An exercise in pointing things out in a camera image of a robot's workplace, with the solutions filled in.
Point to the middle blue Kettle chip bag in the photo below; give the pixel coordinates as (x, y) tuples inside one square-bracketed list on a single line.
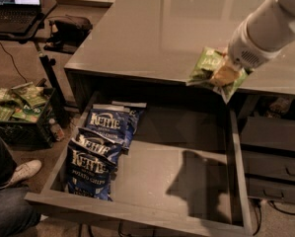
[(98, 144)]

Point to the closed lower grey drawers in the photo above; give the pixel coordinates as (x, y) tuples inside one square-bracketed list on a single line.
[(268, 146)]

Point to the green chip bag in crate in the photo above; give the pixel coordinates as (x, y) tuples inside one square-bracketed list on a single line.
[(30, 94)]

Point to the black plastic crate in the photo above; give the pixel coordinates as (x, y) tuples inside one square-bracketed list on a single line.
[(25, 135)]

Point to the small bottle beside crate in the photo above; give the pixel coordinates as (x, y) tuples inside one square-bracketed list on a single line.
[(56, 129)]

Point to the dark bag on floor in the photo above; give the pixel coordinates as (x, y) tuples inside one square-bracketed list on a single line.
[(67, 33)]

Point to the open grey top drawer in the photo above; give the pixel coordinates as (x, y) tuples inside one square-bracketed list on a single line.
[(183, 176)]

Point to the rear blue Kettle chip bag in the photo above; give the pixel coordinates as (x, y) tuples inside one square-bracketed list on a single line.
[(110, 121)]

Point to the black laptop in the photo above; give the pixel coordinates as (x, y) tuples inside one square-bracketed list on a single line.
[(17, 16)]

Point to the blue kettle chip bag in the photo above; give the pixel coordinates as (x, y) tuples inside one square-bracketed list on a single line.
[(98, 144), (110, 121), (86, 174)]

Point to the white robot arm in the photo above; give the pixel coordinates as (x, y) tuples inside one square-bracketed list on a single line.
[(258, 39)]

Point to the hidden back blue chip bag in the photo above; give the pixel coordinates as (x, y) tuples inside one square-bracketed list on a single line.
[(135, 112)]

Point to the person leg in jeans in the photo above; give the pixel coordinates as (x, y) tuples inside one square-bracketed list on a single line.
[(16, 214)]

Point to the white sneaker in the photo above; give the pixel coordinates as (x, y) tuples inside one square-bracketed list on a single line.
[(23, 172)]

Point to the front blue Kettle chip bag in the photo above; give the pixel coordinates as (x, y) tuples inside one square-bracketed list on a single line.
[(86, 174)]

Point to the black laptop stand table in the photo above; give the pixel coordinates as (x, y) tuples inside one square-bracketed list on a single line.
[(47, 6)]

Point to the green jalapeno chip bag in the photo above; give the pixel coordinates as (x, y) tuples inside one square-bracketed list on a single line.
[(209, 61)]

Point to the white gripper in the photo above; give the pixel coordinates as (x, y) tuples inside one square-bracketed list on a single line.
[(244, 51)]

